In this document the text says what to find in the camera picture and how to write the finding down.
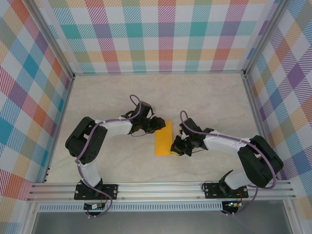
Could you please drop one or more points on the wide aluminium mounting rail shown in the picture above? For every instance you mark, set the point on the wide aluminium mounting rail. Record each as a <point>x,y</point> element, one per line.
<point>158,191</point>

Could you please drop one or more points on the grey metal panel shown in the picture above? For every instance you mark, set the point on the grey metal panel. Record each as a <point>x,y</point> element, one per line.
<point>158,223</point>

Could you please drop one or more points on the aluminium frame post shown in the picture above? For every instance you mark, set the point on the aluminium frame post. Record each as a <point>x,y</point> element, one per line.
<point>52,41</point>
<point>264,36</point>

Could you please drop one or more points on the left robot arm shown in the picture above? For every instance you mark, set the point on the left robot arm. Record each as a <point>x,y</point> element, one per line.
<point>85,141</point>

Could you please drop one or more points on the aluminium frame rail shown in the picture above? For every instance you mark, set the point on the aluminium frame rail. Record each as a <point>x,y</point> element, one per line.
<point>260,126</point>
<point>158,73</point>
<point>59,126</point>

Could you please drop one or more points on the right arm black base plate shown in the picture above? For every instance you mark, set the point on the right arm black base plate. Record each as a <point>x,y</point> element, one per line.
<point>210,191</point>

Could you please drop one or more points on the orange paper sheet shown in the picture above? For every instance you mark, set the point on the orange paper sheet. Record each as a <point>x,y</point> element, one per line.
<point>163,141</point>

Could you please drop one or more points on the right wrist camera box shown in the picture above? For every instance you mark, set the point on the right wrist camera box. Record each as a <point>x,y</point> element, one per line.
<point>191,126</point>

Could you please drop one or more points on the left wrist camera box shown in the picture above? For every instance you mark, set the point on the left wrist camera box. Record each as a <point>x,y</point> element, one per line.
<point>145,109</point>

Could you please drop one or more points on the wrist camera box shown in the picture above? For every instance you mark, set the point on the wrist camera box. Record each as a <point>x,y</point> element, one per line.
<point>145,109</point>
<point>191,126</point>

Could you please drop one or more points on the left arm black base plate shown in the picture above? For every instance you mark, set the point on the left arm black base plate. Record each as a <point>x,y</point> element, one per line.
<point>111,191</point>

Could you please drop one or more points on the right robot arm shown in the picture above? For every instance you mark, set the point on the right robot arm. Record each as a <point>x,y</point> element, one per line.
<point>260,161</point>

